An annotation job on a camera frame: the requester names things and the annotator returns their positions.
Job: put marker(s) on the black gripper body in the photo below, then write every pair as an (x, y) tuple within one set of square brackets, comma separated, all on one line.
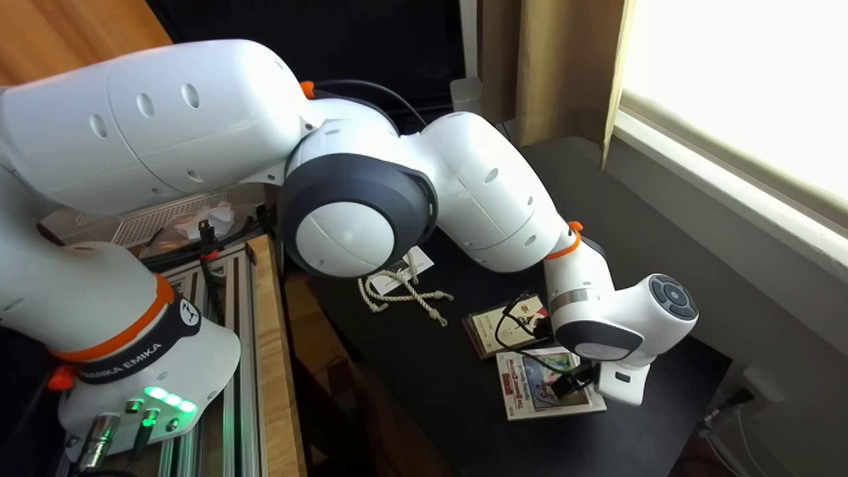
[(579, 363)]

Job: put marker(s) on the Boxcar Children paperback book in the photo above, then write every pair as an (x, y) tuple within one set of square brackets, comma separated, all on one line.
[(532, 388)]

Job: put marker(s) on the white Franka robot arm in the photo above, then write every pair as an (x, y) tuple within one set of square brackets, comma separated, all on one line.
[(134, 122)]

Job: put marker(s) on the black low table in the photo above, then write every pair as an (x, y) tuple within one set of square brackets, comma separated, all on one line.
[(424, 397)]

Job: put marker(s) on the white speaker box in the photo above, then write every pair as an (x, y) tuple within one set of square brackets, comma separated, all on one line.
[(466, 95)]

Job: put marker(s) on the light wooden board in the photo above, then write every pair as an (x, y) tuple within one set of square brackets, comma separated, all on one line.
[(273, 372)]

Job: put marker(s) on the wide tan curtain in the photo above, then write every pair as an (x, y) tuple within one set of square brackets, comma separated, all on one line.
[(566, 62)]

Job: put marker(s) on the bright window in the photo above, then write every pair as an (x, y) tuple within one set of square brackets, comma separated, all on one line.
[(751, 87)]

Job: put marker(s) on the pale textured mat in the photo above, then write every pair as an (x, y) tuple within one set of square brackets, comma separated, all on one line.
[(159, 226)]

